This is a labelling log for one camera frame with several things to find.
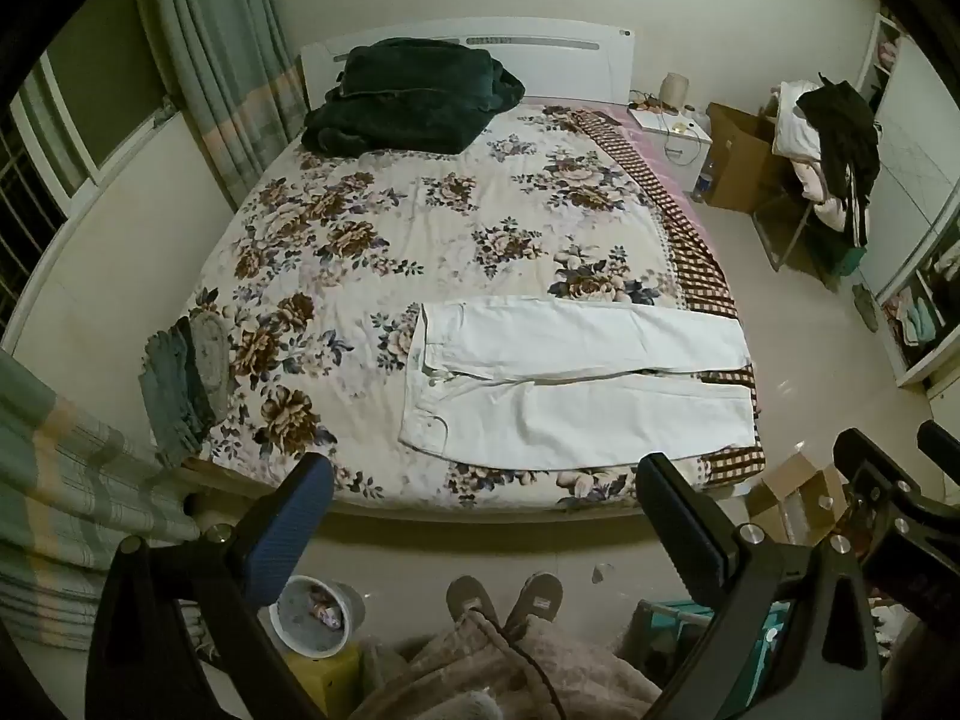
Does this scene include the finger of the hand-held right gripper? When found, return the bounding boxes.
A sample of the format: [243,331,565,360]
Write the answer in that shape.
[918,420,960,477]
[832,427,960,550]

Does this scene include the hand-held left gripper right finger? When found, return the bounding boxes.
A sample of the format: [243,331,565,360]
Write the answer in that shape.
[636,453,882,720]

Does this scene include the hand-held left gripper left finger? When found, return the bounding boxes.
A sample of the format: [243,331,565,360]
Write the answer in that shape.
[86,454,335,720]

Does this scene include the white pants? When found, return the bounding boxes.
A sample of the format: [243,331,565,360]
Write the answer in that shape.
[397,296,757,472]

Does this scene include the open flat cardboard box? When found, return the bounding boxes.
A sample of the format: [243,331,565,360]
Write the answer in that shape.
[746,454,863,548]

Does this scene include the white trash bin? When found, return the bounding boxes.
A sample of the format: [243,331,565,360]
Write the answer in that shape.
[270,575,366,661]

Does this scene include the teal plastic crate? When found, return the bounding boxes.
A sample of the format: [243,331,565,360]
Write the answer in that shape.
[622,598,796,691]

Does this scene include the folded pale teal clothes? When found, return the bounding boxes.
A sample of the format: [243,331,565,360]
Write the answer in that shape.
[885,292,938,346]

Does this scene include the yellow box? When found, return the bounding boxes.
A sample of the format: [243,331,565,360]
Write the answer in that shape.
[285,645,361,720]

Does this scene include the grey folded cloth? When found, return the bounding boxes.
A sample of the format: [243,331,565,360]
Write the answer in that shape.
[187,313,230,400]

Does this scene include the pink fleece robe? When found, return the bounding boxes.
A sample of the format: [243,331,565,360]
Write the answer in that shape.
[352,611,661,720]

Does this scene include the green striped curtain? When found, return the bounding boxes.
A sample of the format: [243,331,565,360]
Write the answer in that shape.
[131,0,308,211]
[0,349,203,631]

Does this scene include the brown checkered blanket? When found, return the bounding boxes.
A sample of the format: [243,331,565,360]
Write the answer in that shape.
[559,109,766,492]

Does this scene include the white wardrobe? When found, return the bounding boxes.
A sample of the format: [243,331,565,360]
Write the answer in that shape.
[855,11,960,391]

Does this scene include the floral blanket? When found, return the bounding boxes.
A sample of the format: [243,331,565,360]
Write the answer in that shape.
[180,97,766,515]

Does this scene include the tall cardboard box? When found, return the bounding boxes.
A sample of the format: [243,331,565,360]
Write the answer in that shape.
[703,103,788,212]

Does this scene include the black garment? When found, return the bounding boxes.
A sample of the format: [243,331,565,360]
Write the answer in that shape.
[795,73,882,248]

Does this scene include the pile of white pink clothes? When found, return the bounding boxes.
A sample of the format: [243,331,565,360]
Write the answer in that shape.
[769,80,856,233]

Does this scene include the white nightstand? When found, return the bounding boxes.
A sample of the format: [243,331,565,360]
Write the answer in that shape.
[628,106,713,188]

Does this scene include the pink bedsheet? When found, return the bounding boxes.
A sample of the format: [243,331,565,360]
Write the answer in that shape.
[525,97,698,218]

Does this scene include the dark green blanket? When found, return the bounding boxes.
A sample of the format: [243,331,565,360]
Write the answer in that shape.
[302,37,526,158]

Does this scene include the white framed window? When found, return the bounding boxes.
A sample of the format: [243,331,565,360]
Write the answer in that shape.
[0,0,181,331]

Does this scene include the white bed headboard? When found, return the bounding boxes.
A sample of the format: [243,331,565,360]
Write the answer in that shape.
[300,17,636,110]

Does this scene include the black cable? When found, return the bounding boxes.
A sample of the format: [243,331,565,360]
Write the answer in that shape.
[469,607,571,720]

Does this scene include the metal frame chair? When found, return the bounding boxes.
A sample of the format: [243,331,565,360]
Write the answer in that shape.
[752,187,863,278]

